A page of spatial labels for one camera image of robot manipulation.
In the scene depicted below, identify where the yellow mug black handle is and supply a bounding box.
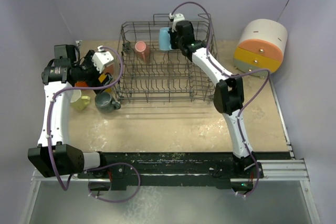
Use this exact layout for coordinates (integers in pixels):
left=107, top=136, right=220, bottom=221
left=97, top=73, right=113, bottom=93

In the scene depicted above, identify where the orange mug black handle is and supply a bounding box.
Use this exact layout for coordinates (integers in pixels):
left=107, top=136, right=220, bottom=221
left=75, top=81, right=88, bottom=88

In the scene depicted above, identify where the tall pink tumbler cup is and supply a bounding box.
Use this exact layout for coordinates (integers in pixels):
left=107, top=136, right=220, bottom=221
left=103, top=63, right=114, bottom=76

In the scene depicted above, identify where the light blue mug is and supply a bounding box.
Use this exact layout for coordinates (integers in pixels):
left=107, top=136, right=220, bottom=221
left=159, top=27, right=172, bottom=51

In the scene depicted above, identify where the grey mug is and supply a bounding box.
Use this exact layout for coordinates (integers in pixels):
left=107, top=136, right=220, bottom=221
left=94, top=92, right=121, bottom=114

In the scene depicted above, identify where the light green faceted mug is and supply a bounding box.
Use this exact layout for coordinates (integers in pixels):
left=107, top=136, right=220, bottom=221
left=70, top=90, right=91, bottom=111

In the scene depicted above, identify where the small pink mug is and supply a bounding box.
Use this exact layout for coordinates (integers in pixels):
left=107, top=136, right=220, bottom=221
left=134, top=41, right=150, bottom=63

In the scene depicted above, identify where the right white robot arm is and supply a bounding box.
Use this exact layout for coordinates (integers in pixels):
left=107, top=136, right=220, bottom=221
left=168, top=20, right=260, bottom=178

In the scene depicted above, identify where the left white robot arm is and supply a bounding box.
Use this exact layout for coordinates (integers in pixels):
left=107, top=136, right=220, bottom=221
left=27, top=44, right=114, bottom=178

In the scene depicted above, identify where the round pastel drawer cabinet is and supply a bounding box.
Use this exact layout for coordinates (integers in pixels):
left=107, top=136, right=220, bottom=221
left=233, top=19, right=288, bottom=78

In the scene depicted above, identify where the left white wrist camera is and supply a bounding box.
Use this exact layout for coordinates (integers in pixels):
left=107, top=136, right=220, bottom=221
left=92, top=46, right=114, bottom=73

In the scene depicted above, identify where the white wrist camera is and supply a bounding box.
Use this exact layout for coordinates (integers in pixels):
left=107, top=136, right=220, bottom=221
left=92, top=46, right=114, bottom=73
left=169, top=13, right=185, bottom=31

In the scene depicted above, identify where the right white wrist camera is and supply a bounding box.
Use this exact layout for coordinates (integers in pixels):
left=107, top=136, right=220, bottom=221
left=169, top=13, right=185, bottom=31

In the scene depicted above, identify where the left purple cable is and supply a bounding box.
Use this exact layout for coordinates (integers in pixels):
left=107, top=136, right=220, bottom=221
left=48, top=47, right=142, bottom=203

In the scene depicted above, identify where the purple cable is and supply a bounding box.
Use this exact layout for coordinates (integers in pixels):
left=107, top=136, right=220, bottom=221
left=170, top=1, right=271, bottom=198
left=48, top=47, right=142, bottom=203

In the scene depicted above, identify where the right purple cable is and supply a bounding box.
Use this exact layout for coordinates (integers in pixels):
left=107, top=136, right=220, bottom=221
left=170, top=1, right=271, bottom=198

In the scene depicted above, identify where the grey wire dish rack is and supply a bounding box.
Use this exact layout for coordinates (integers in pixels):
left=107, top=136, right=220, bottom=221
left=112, top=14, right=214, bottom=103

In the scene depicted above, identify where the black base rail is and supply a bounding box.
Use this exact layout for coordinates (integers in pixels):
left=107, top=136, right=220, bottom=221
left=68, top=152, right=293, bottom=192

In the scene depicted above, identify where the aluminium frame rail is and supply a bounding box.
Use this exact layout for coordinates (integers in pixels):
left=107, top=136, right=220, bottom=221
left=30, top=158, right=310, bottom=183

